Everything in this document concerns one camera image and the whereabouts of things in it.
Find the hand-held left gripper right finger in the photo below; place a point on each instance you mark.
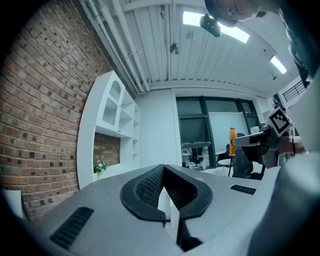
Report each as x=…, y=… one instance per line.
x=195, y=200

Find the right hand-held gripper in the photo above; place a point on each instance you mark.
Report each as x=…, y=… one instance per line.
x=278, y=122

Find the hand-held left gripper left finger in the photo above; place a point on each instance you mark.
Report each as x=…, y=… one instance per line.
x=140, y=200

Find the person's right forearm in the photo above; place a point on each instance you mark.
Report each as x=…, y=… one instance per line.
x=285, y=146

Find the whiteboard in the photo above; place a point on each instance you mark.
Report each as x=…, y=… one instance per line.
x=227, y=130

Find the black office chair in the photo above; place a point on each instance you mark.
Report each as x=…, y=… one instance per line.
x=243, y=162

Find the round white table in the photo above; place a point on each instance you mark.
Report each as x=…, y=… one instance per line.
x=225, y=162

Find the white desk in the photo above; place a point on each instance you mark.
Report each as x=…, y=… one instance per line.
x=120, y=171

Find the black wrist band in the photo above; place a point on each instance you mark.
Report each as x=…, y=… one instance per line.
x=293, y=146

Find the white flowers in white pot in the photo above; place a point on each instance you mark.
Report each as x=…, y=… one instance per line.
x=101, y=168

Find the dark framed window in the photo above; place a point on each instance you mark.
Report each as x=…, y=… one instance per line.
x=192, y=130

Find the black stair railing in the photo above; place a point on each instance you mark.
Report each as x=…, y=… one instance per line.
x=294, y=90

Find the white hutch shelf cabinet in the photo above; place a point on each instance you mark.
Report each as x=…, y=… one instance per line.
x=86, y=150

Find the grey ceiling fixture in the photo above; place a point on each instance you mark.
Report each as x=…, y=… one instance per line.
x=174, y=48

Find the person's black top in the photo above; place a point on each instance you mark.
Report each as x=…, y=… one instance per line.
x=305, y=37

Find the white low cabinet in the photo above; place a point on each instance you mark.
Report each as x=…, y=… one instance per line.
x=11, y=205

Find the person's face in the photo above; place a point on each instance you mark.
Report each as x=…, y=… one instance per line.
x=237, y=12

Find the white ceiling pipe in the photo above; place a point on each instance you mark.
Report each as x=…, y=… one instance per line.
x=112, y=50
x=130, y=47

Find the black head-mounted camera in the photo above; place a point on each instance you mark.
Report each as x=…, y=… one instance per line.
x=210, y=25

